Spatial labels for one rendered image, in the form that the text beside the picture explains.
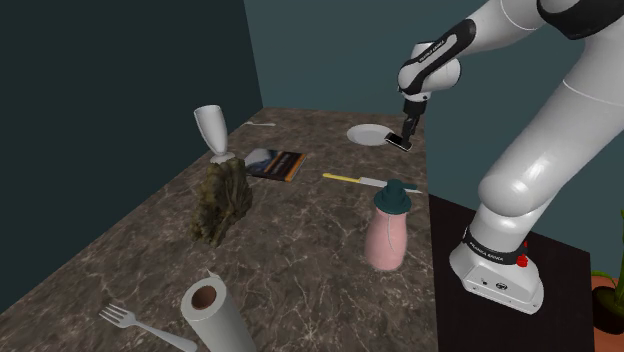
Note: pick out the small white spoon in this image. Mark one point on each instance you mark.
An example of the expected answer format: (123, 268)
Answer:
(261, 124)

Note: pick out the white round plate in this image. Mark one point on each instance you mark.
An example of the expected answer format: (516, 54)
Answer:
(366, 134)

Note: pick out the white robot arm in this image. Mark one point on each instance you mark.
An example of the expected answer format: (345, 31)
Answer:
(546, 161)

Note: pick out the pink soap dispenser teal pump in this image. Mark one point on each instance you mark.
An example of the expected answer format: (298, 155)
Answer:
(387, 234)

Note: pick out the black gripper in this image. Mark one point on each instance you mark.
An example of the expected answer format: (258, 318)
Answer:
(410, 118)

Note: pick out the black and white phone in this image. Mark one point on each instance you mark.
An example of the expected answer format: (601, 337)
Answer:
(398, 141)

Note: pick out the dark cover book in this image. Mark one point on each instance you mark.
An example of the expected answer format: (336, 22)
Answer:
(275, 164)

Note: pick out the white paper towel roll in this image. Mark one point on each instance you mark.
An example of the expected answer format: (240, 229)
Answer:
(219, 317)

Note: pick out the green potted plant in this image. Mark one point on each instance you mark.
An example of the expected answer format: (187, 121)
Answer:
(612, 297)

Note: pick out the white tall cup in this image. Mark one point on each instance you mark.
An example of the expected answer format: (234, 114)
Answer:
(213, 129)

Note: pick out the silver fork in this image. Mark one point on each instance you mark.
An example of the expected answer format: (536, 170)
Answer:
(146, 329)

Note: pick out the olive green rock figure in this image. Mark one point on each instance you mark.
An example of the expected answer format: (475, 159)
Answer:
(222, 200)

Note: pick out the black robot stand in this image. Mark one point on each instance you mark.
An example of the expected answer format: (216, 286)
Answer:
(507, 322)

